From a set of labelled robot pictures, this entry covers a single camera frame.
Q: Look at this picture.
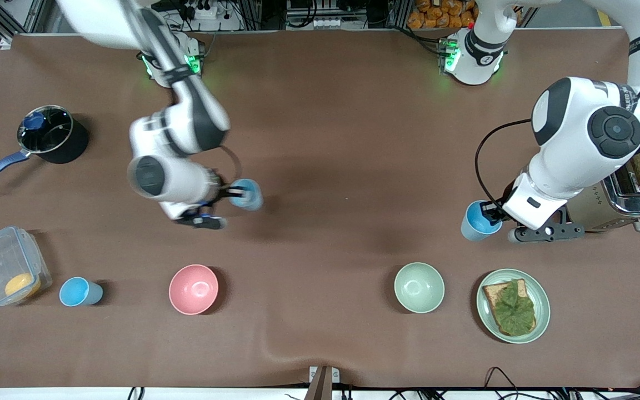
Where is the blue plastic cup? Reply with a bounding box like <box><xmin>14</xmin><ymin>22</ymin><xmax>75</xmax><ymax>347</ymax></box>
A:
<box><xmin>58</xmin><ymin>277</ymin><xmax>104</xmax><ymax>308</ymax></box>
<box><xmin>229</xmin><ymin>178</ymin><xmax>264</xmax><ymax>212</ymax></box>
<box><xmin>460</xmin><ymin>199</ymin><xmax>503</xmax><ymax>242</ymax></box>

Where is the toast slice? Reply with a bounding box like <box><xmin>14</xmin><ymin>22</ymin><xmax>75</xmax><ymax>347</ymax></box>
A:
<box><xmin>482</xmin><ymin>278</ymin><xmax>538</xmax><ymax>338</ymax></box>

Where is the green plate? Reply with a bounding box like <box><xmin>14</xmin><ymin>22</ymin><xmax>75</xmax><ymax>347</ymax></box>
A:
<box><xmin>476</xmin><ymin>268</ymin><xmax>552</xmax><ymax>345</ymax></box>

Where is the green lettuce leaf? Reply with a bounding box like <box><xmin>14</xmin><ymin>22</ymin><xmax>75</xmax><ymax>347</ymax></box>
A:
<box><xmin>491</xmin><ymin>279</ymin><xmax>537</xmax><ymax>337</ymax></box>

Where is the brown table mat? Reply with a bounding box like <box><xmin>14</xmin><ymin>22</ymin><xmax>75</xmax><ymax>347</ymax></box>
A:
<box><xmin>0</xmin><ymin>29</ymin><xmax>640</xmax><ymax>389</ymax></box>

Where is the beige and chrome toaster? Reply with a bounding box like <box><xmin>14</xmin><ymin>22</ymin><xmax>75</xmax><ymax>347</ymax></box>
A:
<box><xmin>567</xmin><ymin>161</ymin><xmax>640</xmax><ymax>233</ymax></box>

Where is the pink bowl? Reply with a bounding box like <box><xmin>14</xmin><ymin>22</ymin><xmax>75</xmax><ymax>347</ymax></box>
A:
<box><xmin>168</xmin><ymin>264</ymin><xmax>220</xmax><ymax>316</ymax></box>

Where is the green bowl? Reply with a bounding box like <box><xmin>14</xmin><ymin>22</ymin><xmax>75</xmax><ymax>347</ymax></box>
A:
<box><xmin>393</xmin><ymin>262</ymin><xmax>446</xmax><ymax>314</ymax></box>

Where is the glass lid with blue knob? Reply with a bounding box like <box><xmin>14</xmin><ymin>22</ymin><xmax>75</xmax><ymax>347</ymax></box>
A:
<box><xmin>17</xmin><ymin>106</ymin><xmax>74</xmax><ymax>155</ymax></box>

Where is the white power strip with plugs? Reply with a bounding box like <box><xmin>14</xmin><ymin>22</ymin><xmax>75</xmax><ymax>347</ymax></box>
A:
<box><xmin>178</xmin><ymin>0</ymin><xmax>219</xmax><ymax>21</ymax></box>

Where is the bag of orange buns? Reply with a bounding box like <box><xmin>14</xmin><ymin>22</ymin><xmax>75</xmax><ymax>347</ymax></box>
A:
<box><xmin>407</xmin><ymin>0</ymin><xmax>479</xmax><ymax>30</ymax></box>

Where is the yellow round food piece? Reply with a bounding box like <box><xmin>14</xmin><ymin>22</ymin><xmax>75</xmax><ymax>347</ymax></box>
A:
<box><xmin>4</xmin><ymin>272</ymin><xmax>42</xmax><ymax>298</ymax></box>

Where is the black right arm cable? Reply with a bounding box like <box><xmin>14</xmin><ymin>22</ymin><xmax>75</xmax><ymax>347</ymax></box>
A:
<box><xmin>219</xmin><ymin>144</ymin><xmax>242</xmax><ymax>187</ymax></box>

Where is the black pot with blue handle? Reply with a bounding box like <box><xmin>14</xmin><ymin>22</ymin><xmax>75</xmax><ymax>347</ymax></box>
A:
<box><xmin>0</xmin><ymin>104</ymin><xmax>89</xmax><ymax>192</ymax></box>

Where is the black looped floor cable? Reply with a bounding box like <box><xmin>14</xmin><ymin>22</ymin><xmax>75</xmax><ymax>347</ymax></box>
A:
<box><xmin>483</xmin><ymin>366</ymin><xmax>522</xmax><ymax>400</ymax></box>

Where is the aluminium frame rail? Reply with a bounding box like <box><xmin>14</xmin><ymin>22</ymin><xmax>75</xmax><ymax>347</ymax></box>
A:
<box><xmin>0</xmin><ymin>0</ymin><xmax>43</xmax><ymax>51</ymax></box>

